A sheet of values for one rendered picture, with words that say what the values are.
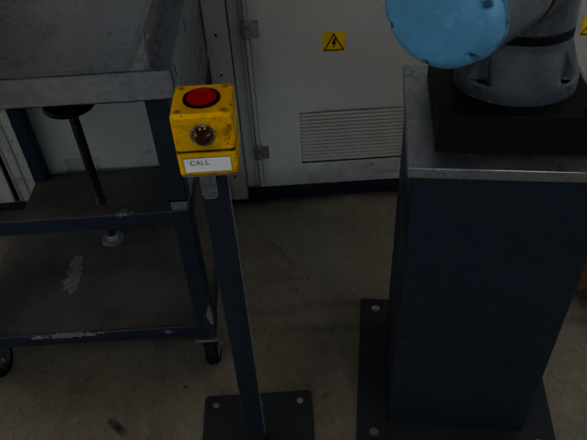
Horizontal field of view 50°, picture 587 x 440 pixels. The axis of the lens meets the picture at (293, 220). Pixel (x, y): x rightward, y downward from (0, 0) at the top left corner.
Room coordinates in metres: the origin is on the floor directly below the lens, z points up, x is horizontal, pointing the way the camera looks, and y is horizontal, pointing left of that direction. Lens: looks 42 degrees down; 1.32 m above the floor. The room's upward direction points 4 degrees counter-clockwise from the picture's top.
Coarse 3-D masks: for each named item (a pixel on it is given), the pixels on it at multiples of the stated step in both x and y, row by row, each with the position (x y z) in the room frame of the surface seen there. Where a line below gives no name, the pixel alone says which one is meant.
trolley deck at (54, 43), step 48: (0, 0) 1.24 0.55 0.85; (48, 0) 1.22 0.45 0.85; (96, 0) 1.21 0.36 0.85; (144, 0) 1.19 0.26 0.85; (192, 0) 1.28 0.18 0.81; (0, 48) 1.02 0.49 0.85; (48, 48) 1.01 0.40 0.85; (96, 48) 1.00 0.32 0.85; (0, 96) 0.91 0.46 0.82; (48, 96) 0.91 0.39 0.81; (96, 96) 0.91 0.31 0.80; (144, 96) 0.91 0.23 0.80
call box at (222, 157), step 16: (176, 96) 0.73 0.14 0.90; (224, 96) 0.72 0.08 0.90; (176, 112) 0.70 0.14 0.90; (192, 112) 0.69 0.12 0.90; (208, 112) 0.69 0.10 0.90; (224, 112) 0.69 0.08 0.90; (176, 128) 0.68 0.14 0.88; (224, 128) 0.68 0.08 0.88; (176, 144) 0.68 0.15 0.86; (192, 144) 0.68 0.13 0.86; (224, 144) 0.68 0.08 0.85; (192, 160) 0.68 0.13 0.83; (208, 160) 0.68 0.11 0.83; (224, 160) 0.68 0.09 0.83; (192, 176) 0.68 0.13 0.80
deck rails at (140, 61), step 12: (156, 0) 1.07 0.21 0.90; (168, 0) 1.17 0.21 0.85; (156, 12) 1.05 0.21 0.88; (168, 12) 1.12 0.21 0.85; (144, 24) 0.93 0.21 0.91; (156, 24) 1.03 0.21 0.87; (144, 36) 0.92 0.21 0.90; (156, 36) 1.01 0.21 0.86; (144, 48) 0.98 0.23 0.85; (156, 48) 0.98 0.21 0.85; (132, 60) 0.94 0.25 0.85; (144, 60) 0.94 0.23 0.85
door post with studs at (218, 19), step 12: (216, 0) 1.59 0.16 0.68; (216, 12) 1.59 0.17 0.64; (216, 24) 1.59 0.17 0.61; (216, 36) 1.59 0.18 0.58; (216, 48) 1.59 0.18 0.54; (228, 48) 1.59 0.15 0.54; (228, 60) 1.59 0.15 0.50; (228, 72) 1.59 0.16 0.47; (240, 144) 1.59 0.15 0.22; (240, 156) 1.59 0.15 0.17; (240, 168) 1.59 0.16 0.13; (240, 180) 1.59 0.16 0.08; (240, 192) 1.59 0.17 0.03
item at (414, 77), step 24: (408, 72) 1.02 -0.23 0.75; (408, 96) 0.94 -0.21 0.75; (408, 120) 0.87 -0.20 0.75; (408, 144) 0.80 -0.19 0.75; (432, 144) 0.80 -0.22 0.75; (408, 168) 0.74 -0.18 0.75; (432, 168) 0.74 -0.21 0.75; (456, 168) 0.73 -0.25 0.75; (480, 168) 0.73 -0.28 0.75; (504, 168) 0.72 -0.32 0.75; (528, 168) 0.72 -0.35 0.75; (552, 168) 0.72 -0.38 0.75; (576, 168) 0.71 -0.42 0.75
